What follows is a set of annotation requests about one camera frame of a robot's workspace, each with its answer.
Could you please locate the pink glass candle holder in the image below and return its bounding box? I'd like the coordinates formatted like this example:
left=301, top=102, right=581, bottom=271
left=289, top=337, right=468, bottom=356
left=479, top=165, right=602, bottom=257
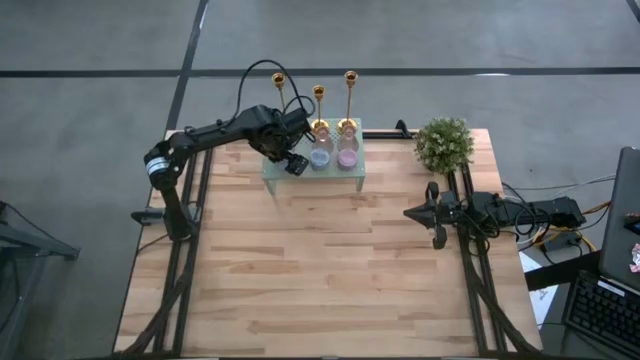
left=336, top=124, right=361, bottom=154
left=311, top=125, right=335, bottom=154

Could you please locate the green perforated metal shelf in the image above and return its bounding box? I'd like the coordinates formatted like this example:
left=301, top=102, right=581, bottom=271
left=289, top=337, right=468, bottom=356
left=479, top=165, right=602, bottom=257
left=261, top=117, right=367, bottom=195

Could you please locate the yellow cable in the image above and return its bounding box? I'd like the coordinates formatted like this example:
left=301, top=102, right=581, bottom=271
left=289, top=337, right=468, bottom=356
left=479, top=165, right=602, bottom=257
left=532, top=199, right=614, bottom=254

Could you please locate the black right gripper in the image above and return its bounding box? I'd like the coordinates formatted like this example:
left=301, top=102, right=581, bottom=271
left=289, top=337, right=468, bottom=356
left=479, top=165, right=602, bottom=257
left=402, top=181, right=466, bottom=250

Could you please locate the black keyboard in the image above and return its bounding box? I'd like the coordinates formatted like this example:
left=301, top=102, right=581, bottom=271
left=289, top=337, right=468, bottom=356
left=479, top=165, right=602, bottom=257
left=562, top=269, right=640, bottom=359

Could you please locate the gold metal candlestick holder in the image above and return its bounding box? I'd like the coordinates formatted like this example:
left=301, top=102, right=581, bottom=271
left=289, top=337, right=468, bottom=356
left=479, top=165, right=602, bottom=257
left=309, top=84, right=332, bottom=139
left=337, top=70, right=360, bottom=137
left=271, top=72, right=289, bottom=114

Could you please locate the blue grey patterned candle holder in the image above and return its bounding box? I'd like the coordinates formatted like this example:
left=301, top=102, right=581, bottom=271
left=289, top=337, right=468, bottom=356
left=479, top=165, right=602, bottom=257
left=309, top=147, right=332, bottom=172

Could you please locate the black aluminium table frame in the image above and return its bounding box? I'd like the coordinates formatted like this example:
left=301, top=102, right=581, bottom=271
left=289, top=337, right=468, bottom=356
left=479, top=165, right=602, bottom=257
left=113, top=119, right=544, bottom=360

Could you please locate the black side desk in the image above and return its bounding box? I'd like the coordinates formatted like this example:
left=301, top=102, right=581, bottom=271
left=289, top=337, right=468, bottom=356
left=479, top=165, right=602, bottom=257
left=524, top=249, right=640, bottom=360

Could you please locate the purple candle holder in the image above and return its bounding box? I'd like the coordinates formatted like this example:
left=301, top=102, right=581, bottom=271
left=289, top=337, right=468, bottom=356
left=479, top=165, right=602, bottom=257
left=335, top=147, right=360, bottom=172

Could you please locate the white paper sheet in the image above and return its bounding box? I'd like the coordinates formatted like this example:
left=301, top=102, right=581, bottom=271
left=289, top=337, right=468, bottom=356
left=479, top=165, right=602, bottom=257
left=518, top=249, right=560, bottom=329

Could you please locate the black power adapter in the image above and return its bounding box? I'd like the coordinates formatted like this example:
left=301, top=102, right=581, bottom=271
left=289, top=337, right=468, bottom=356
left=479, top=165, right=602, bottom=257
left=542, top=233, right=584, bottom=255

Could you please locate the grey laptop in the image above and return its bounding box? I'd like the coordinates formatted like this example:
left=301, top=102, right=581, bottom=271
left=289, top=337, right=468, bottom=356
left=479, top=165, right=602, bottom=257
left=598, top=146, right=640, bottom=291

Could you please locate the green artificial potted plant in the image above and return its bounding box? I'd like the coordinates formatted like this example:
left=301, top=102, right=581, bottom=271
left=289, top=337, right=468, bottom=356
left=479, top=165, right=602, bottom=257
left=413, top=117, right=475, bottom=176

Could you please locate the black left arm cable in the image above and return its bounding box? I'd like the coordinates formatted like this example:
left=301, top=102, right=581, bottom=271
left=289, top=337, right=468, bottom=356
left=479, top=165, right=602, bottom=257
left=234, top=58, right=317, bottom=131

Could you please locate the dark metal stand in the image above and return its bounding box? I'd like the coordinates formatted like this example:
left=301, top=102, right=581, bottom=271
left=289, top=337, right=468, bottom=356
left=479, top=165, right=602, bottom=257
left=0, top=199, right=82, bottom=360

